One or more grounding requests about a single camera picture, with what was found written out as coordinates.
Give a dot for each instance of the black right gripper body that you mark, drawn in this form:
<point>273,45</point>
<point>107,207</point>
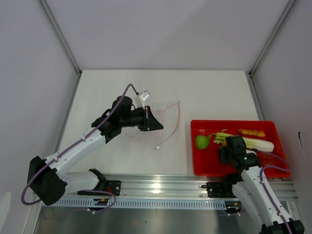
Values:
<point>224,155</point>

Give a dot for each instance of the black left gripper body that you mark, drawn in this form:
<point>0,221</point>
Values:
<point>134,119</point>

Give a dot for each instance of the clear zip top bag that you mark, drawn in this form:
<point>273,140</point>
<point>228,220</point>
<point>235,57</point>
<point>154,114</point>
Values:
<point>168,114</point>

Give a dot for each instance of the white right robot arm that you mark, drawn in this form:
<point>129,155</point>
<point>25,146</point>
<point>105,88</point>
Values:
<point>250,185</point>

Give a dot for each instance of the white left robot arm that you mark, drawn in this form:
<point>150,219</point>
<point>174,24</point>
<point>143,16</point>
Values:
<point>49,179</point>

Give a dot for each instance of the orange toy food piece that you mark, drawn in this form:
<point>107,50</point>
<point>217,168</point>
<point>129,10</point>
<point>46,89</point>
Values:
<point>248,132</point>

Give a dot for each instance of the green celery stalk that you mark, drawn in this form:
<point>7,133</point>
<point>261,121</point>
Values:
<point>251,143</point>

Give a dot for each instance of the red plastic tray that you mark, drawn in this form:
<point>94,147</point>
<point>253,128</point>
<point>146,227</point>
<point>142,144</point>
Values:
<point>207,162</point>

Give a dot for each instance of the green bumpy custard apple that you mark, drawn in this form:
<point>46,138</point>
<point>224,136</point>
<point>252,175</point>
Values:
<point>202,141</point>

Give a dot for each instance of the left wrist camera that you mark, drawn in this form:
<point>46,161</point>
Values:
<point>141,98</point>

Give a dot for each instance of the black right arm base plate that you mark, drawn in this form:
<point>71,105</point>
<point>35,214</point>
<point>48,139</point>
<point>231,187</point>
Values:
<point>218,190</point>

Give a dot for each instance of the aluminium rail frame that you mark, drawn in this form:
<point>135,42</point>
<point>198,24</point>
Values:
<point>163,186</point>

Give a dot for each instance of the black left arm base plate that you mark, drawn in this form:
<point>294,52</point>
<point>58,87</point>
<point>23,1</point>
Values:
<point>111,186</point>

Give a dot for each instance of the left aluminium corner post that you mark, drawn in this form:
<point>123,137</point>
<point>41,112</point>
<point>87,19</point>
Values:
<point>43,4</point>

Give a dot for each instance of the aluminium corner post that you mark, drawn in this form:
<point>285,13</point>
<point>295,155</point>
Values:
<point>43,4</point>
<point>273,35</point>

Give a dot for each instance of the white slotted cable duct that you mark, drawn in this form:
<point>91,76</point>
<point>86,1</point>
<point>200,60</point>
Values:
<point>201,204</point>

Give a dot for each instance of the right aluminium corner post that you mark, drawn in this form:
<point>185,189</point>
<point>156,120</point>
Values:
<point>273,35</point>

